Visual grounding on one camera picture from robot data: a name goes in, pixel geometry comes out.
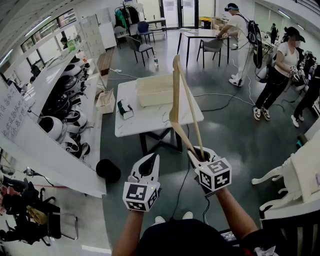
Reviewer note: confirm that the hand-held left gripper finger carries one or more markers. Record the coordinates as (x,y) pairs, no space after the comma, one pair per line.
(144,167)
(153,165)

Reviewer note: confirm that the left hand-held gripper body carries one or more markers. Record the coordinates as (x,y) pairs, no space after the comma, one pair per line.
(136,192)

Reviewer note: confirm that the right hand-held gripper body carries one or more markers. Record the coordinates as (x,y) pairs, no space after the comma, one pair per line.
(215,175)

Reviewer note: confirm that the wooden clothes hanger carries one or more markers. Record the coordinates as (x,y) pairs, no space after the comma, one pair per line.
(175,95)

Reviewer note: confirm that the beige perforated plastic basket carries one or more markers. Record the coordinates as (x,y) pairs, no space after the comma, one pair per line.
(155,97)

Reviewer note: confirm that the person's left forearm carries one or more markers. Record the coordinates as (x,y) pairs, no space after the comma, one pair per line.
(127,232)

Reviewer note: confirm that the person's right forearm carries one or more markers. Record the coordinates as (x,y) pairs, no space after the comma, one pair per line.
(232,212)

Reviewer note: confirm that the small beige tray with sticks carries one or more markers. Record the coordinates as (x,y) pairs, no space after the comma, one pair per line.
(105,105)

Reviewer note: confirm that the black round stool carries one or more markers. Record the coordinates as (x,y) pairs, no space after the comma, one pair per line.
(107,171)

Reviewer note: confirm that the person's left white shoe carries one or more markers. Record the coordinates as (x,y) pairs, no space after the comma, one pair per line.
(160,220)

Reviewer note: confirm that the person's white shoe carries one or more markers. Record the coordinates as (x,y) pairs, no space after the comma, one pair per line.
(187,215)
(160,220)

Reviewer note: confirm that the white marble table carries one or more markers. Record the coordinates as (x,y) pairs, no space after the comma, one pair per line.
(145,120)

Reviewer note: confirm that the person's right white shoe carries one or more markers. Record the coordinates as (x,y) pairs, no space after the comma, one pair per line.
(187,215)

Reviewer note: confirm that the black screen device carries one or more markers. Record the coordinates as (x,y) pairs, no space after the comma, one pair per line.
(228,235)

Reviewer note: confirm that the person's dark shirt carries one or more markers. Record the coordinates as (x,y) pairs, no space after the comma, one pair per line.
(185,240)

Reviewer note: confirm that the black metal chair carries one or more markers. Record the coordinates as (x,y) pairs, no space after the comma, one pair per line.
(52,217)

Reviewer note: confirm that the white ornate chair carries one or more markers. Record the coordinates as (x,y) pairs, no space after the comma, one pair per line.
(305,175)

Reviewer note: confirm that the row of white black helmets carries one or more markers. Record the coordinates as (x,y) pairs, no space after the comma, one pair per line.
(55,127)

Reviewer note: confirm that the clear water bottle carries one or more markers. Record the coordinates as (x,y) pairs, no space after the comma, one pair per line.
(156,62)

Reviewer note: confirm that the white power strip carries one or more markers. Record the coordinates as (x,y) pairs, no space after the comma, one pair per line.
(118,70)

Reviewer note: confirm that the grey chair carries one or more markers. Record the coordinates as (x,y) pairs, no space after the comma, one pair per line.
(136,45)
(211,45)
(120,31)

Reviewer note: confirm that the wooden bench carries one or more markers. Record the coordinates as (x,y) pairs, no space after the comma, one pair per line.
(105,61)

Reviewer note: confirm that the white table with black legs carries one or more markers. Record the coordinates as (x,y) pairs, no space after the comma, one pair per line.
(200,32)

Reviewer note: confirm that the yellow black bin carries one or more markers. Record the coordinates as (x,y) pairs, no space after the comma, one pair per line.
(205,23)

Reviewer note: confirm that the stack of cardboard boxes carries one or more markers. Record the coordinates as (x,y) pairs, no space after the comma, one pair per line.
(218,23)

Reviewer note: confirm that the blue chair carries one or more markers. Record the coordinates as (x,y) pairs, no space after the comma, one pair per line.
(143,27)

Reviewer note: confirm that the white curved shelf unit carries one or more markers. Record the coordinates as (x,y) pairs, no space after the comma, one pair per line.
(37,82)

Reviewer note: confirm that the plain white cabinet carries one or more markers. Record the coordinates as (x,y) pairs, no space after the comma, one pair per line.
(107,35)

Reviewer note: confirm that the narrow white table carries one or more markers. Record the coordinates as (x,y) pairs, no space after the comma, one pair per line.
(156,21)

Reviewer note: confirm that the handwritten paper sign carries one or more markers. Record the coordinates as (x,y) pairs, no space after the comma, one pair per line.
(15,112)

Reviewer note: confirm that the glass entrance doors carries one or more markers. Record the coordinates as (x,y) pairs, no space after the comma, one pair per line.
(187,12)

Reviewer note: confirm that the green label bottle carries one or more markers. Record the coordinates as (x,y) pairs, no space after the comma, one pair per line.
(71,46)

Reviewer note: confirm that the white locker cabinet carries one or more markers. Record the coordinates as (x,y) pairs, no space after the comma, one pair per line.
(93,35)

